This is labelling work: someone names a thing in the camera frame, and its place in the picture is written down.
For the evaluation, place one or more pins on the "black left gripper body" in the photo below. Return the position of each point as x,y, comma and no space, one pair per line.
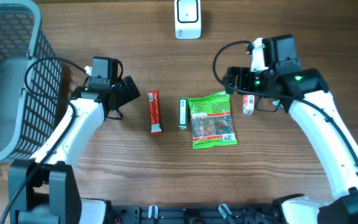
129,92

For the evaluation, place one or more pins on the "red white small box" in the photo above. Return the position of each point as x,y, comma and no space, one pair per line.
248,104

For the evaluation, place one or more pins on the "red snack stick packet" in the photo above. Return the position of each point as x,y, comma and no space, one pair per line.
154,107

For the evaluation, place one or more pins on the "green white small box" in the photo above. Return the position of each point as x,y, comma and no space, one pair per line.
183,113

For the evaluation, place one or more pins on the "green gummy candy bag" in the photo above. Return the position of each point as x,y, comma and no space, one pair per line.
211,121

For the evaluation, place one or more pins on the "light teal wipes packet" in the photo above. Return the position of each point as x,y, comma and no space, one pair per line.
276,103

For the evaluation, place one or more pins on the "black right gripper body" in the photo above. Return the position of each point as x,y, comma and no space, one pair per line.
237,80

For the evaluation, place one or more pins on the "white barcode scanner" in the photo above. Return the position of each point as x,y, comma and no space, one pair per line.
187,19

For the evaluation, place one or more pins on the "grey plastic mesh basket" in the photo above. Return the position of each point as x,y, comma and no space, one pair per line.
30,81

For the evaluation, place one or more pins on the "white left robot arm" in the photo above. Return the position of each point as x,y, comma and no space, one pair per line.
43,189

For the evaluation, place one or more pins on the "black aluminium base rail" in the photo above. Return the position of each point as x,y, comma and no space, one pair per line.
259,213

